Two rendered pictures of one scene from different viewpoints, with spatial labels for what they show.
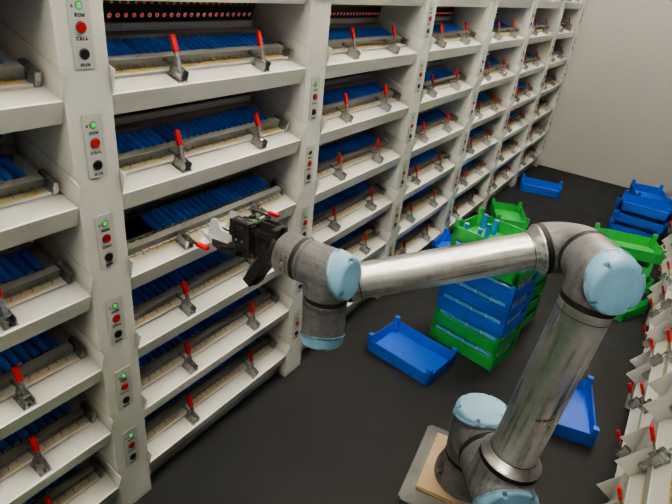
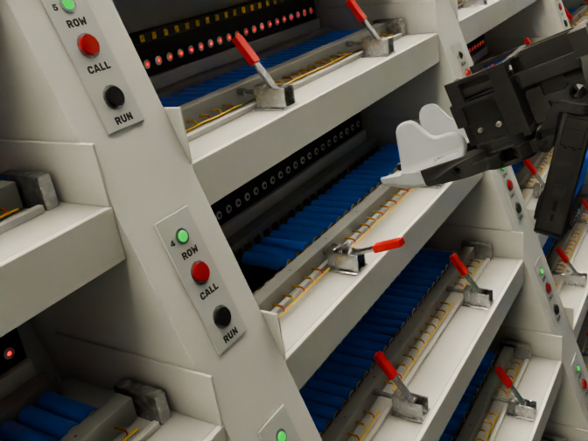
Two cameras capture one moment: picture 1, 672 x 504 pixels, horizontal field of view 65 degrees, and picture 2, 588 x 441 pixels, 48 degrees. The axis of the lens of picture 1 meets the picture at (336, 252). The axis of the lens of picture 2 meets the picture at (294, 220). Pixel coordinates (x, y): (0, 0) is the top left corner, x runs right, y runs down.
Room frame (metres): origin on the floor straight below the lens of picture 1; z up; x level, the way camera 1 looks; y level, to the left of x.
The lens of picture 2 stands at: (0.42, 0.30, 0.94)
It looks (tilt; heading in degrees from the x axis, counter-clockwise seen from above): 12 degrees down; 9
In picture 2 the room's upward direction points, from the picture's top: 24 degrees counter-clockwise
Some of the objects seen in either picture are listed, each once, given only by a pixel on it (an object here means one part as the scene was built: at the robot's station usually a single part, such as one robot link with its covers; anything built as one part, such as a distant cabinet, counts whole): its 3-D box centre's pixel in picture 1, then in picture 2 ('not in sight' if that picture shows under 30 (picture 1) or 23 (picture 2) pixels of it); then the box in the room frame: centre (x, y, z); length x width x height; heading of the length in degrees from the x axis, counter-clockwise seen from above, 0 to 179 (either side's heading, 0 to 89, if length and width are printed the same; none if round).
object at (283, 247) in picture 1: (290, 255); not in sight; (0.93, 0.09, 0.84); 0.10 x 0.05 x 0.09; 149
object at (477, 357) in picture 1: (472, 335); not in sight; (1.84, -0.62, 0.04); 0.30 x 0.20 x 0.08; 49
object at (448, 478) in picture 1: (469, 463); not in sight; (1.08, -0.46, 0.13); 0.19 x 0.19 x 0.10
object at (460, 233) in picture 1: (500, 235); not in sight; (1.84, -0.62, 0.52); 0.30 x 0.20 x 0.08; 49
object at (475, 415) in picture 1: (479, 431); not in sight; (1.08, -0.45, 0.26); 0.17 x 0.15 x 0.18; 5
